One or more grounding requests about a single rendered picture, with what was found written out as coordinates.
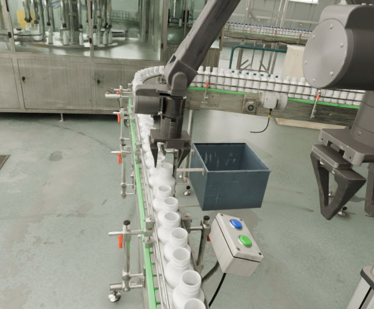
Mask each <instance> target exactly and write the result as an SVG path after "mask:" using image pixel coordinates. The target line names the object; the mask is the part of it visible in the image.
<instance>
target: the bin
mask: <svg viewBox="0 0 374 309"><path fill-rule="evenodd" d="M192 145H193V146H192V150H191V151H190V152H191V163H190V169H177V172H189V180H190V182H191V183H177V185H192V187H193V190H194V192H195V194H196V197H197V200H198V202H199V205H181V206H179V207H198V206H200V207H201V209H202V211H210V210H232V209H244V208H261V205H262V201H263V198H264V194H265V189H266V186H267V182H268V179H269V174H270V172H271V170H270V169H269V167H268V166H267V165H266V164H265V163H264V162H263V160H262V159H261V158H260V157H259V156H258V155H257V154H256V153H255V152H254V151H253V149H252V148H251V147H250V146H249V145H248V144H247V143H246V142H193V143H192Z"/></svg>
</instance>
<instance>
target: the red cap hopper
mask: <svg viewBox="0 0 374 309"><path fill-rule="evenodd" d="M251 2H252V0H247V3H246V11H245V17H244V22H243V24H244V26H245V24H248V20H249V16H250V15H251V17H252V18H253V20H254V21H257V22H259V20H258V19H257V17H256V16H255V14H254V13H253V11H252V10H255V11H262V12H273V13H276V14H275V15H274V16H273V17H272V18H271V19H269V20H268V21H267V22H269V21H271V20H272V19H273V18H275V17H276V16H277V15H278V17H276V19H274V20H273V21H272V22H271V24H272V23H274V22H275V21H276V20H277V23H276V27H277V29H278V27H279V23H280V18H281V16H282V20H281V25H280V30H281V28H283V26H284V21H285V17H286V12H287V9H288V3H289V0H286V2H285V5H284V11H282V9H283V3H284V0H281V4H280V9H279V11H277V10H265V9H254V8H251ZM240 45H245V39H244V41H242V40H240ZM274 46H275V43H272V47H271V48H274ZM243 49H244V48H239V55H238V59H237V66H236V70H238V71H240V72H242V71H244V70H246V71H256V72H258V70H256V69H246V68H247V67H248V66H250V65H251V64H250V63H249V64H248V65H247V66H245V67H244V68H240V67H241V66H243V65H244V64H245V63H246V62H248V61H249V60H246V61H245V62H244V63H242V56H243ZM277 53H278V52H276V51H275V53H274V57H273V62H272V67H271V71H270V72H269V69H270V64H271V60H272V55H273V51H270V56H269V62H268V65H267V68H265V66H264V65H263V64H262V67H263V68H264V71H262V70H261V72H266V74H268V75H271V74H273V70H274V67H275V62H276V58H277ZM241 63H242V64H241Z"/></svg>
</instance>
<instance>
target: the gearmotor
mask: <svg viewBox="0 0 374 309"><path fill-rule="evenodd" d="M287 104H288V96H287V95H286V94H278V93H271V92H263V91H262V92H260V93H259V95H255V94H244V98H243V105H242V113H243V114H249V115H257V112H258V107H259V108H265V109H270V110H269V111H270V113H271V111H272V109H275V110H285V109H286V106H287ZM270 113H269V119H270ZM269 119H268V123H267V127H268V125H269ZM267 127H266V128H265V129H264V130H263V131H265V130H266V129H267ZM263 131H260V132H263ZM250 132H252V131H250ZM253 133H259V132H253Z"/></svg>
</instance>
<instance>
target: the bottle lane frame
mask: <svg viewBox="0 0 374 309"><path fill-rule="evenodd" d="M130 106H131V102H129V112H130V111H132V110H131V108H130ZM131 118H132V116H131V115H129V124H128V126H129V138H130V134H132V136H131V139H130V141H131V151H135V149H136V147H135V142H136V141H135V132H134V123H132V122H131V120H130V119H131ZM135 157H137V156H135V154H131V161H132V162H131V164H132V165H133V168H134V179H135V177H136V185H134V188H135V186H136V194H135V195H134V196H135V210H136V218H137V230H139V229H143V227H144V226H145V222H144V221H143V219H144V218H145V210H147V209H144V203H145V202H143V194H142V190H144V189H142V184H141V178H140V170H139V165H138V164H135V160H134V159H135ZM137 237H138V239H139V253H140V267H141V273H142V267H143V265H144V264H145V288H143V287H142V289H143V302H144V309H157V305H159V304H161V303H157V302H156V295H155V290H158V289H156V288H155V286H154V281H153V278H154V277H156V276H157V275H153V271H152V265H155V264H152V263H151V256H150V254H153V253H151V252H150V249H149V248H145V244H144V242H143V238H144V236H143V234H138V236H137Z"/></svg>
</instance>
